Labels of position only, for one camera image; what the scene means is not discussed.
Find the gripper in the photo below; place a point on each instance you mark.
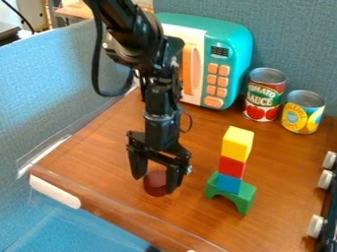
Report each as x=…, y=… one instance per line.
x=161, y=131

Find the brown cylinder block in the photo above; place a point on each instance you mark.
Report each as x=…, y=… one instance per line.
x=154, y=183

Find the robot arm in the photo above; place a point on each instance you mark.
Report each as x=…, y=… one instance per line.
x=131, y=29

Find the blue cube block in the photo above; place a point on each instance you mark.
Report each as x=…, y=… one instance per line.
x=228, y=183

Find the red cube block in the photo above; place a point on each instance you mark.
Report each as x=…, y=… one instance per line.
x=231, y=166

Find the green arch block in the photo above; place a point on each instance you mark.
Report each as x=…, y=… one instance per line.
x=237, y=197

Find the yellow cube block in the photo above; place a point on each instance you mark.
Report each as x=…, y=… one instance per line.
x=237, y=144

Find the toy microwave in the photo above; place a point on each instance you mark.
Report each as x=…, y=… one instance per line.
x=215, y=59

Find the red tomato sauce can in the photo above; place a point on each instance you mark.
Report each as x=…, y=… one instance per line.
x=264, y=95

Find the yellow can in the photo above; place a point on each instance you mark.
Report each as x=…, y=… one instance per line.
x=303, y=112

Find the toy stove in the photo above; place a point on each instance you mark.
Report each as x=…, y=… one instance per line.
x=327, y=197

